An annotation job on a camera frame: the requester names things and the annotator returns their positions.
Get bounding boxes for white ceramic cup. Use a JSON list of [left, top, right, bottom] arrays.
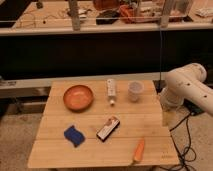
[[128, 81, 143, 102]]

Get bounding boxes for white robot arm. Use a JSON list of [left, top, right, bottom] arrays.
[[160, 63, 213, 117]]

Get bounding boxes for orange ceramic bowl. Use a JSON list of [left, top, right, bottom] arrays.
[[63, 85, 94, 111]]

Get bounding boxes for white plastic bottle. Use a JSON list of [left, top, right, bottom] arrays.
[[107, 79, 116, 105]]

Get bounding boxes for blue sponge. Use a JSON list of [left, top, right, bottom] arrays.
[[64, 125, 85, 147]]

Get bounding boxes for black object on bench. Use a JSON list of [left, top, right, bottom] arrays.
[[96, 10, 120, 25]]

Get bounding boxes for orange carrot toy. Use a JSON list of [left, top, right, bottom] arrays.
[[133, 139, 145, 162]]

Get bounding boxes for orange object on bench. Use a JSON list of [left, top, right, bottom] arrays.
[[119, 5, 138, 24]]

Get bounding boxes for black power adapter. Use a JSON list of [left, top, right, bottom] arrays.
[[184, 100, 204, 116]]

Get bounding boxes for black floor cable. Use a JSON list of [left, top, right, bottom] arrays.
[[168, 114, 198, 171]]

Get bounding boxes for grey metal post left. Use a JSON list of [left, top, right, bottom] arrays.
[[68, 0, 80, 31]]

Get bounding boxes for grey metal post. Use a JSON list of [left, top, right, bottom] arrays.
[[68, 0, 80, 31], [160, 0, 174, 28]]

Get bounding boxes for grey metal post right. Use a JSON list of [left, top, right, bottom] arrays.
[[160, 0, 174, 28]]

